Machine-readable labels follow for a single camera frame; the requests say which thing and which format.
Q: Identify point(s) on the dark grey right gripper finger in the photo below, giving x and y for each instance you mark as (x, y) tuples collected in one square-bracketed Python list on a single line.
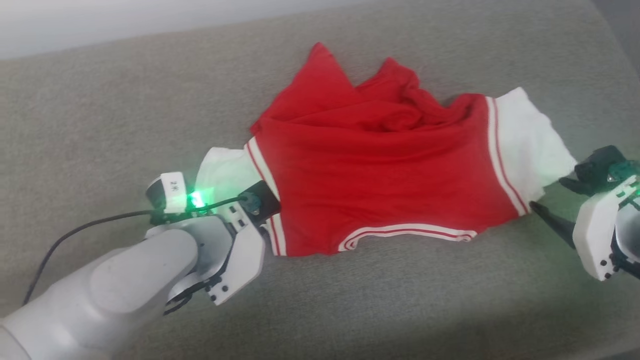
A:
[(557, 225), (590, 172)]

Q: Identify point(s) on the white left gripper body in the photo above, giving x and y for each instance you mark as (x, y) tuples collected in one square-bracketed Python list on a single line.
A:
[(240, 255)]

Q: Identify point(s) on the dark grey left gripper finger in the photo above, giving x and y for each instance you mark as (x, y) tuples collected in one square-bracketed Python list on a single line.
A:
[(265, 200)]

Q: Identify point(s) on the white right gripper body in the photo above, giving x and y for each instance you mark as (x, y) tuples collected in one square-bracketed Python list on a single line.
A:
[(607, 230)]

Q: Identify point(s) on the red and white shirt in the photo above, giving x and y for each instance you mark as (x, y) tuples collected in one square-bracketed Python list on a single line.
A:
[(375, 175)]

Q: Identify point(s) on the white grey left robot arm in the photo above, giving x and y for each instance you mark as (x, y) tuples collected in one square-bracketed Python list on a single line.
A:
[(100, 295)]

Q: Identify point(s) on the grey fabric sofa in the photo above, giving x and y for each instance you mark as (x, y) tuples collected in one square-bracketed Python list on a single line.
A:
[(400, 310)]

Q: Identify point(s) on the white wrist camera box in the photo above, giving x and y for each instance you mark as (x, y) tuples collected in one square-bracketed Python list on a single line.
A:
[(172, 192)]

